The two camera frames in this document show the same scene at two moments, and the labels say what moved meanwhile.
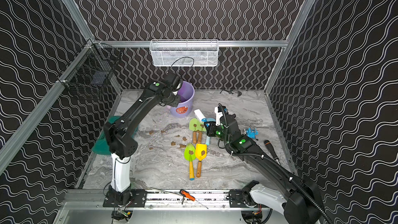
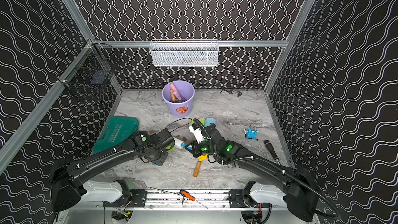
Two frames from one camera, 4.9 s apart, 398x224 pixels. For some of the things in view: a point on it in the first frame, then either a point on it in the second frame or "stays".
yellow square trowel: (201, 154) stays
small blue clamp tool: (252, 133) stays
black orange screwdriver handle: (269, 146) stays
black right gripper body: (216, 131) → (202, 148)
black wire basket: (94, 67) stays
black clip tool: (239, 93) stays
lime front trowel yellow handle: (190, 157) → (171, 148)
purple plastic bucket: (185, 106) stays
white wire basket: (184, 53) stays
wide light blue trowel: (211, 119) stays
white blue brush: (199, 115) → (180, 144)
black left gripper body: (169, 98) → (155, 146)
